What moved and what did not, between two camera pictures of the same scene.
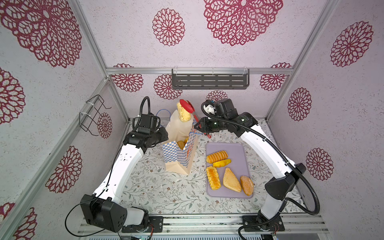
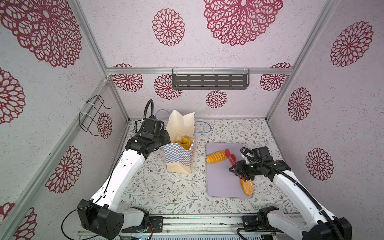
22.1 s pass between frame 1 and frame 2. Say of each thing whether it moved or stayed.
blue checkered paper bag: stayed
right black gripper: moved
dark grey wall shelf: stayed
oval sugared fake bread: stayed
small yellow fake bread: moved
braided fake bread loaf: stayed
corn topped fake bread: moved
